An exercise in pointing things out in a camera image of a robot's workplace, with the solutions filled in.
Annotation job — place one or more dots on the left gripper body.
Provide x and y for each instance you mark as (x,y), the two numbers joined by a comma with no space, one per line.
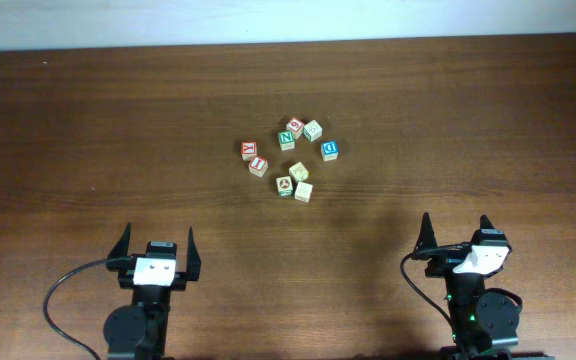
(178,281)

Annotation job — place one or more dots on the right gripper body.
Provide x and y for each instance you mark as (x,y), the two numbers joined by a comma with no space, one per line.
(438,269)

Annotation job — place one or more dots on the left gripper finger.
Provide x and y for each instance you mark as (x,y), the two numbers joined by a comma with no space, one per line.
(193,260)
(120,249)

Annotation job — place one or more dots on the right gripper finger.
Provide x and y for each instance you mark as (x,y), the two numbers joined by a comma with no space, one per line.
(426,239)
(485,223)

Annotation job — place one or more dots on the blue D wooden block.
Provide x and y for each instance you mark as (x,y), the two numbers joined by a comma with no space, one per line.
(329,150)

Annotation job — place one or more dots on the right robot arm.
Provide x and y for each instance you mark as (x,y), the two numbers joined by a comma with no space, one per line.
(483,320)

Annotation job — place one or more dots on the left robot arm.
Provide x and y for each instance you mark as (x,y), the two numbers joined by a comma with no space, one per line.
(138,330)

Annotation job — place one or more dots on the red I wooden block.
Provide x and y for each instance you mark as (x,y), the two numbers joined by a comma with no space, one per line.
(258,166)

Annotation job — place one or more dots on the green picture wooden block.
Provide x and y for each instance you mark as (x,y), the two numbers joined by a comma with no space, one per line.
(284,186)

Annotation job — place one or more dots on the red K wooden block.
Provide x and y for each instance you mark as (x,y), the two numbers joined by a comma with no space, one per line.
(248,150)

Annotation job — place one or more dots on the plain pretzel wooden block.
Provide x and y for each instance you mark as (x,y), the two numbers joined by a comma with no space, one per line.
(303,191)

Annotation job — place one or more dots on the yellow letter wooden block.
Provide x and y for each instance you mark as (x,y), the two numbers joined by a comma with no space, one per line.
(299,172)

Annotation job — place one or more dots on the green N wooden block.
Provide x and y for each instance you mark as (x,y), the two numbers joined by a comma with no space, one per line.
(286,140)

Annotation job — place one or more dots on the green S wooden block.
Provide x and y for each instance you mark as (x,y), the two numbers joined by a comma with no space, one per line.
(312,130)

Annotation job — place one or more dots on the red 9 wooden block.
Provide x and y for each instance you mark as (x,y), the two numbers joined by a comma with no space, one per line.
(295,126)

